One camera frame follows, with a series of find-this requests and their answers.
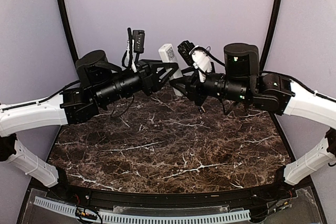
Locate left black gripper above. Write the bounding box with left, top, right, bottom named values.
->
left=95, top=58, right=179, bottom=106

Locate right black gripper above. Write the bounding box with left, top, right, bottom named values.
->
left=169, top=66, right=250, bottom=106

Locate white remote control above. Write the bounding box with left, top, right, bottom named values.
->
left=158, top=44, right=183, bottom=83

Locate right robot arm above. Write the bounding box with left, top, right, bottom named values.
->
left=170, top=40, right=335, bottom=200

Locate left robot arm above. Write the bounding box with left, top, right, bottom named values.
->
left=1, top=50, right=179, bottom=201

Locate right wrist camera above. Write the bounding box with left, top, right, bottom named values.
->
left=177, top=40, right=213, bottom=83

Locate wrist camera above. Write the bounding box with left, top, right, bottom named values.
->
left=127, top=27, right=145, bottom=54
left=177, top=40, right=213, bottom=83

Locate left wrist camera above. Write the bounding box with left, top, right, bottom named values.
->
left=127, top=27, right=145, bottom=54

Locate right black frame post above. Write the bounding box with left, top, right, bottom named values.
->
left=259, top=0, right=281, bottom=71

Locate black frame post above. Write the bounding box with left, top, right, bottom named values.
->
left=259, top=0, right=281, bottom=71
left=57, top=0, right=79, bottom=65

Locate left black frame post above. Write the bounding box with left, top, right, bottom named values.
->
left=57, top=0, right=79, bottom=65

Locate black front rail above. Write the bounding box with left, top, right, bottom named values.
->
left=28, top=175, right=313, bottom=210

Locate white slotted cable duct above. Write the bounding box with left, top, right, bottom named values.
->
left=34, top=196, right=251, bottom=223

